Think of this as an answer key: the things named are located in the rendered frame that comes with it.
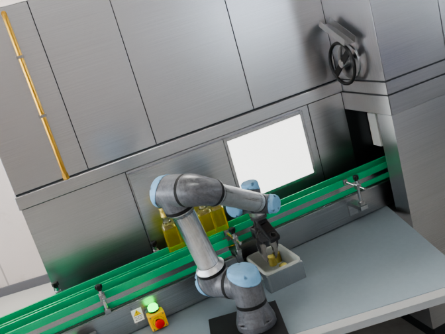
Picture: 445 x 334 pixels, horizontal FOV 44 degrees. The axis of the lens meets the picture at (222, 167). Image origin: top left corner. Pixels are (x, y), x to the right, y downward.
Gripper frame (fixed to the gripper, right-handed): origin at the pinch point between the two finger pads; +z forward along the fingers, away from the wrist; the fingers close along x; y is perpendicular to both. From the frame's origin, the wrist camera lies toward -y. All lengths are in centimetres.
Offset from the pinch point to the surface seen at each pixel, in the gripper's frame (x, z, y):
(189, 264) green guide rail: 33.3, -8.1, 8.7
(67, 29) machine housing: 47, -114, 37
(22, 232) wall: 115, 32, 290
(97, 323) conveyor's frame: 77, -2, 6
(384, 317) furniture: -20, 17, -47
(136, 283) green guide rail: 57, -10, 8
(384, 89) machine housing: -73, -52, 2
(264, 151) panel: -23, -35, 35
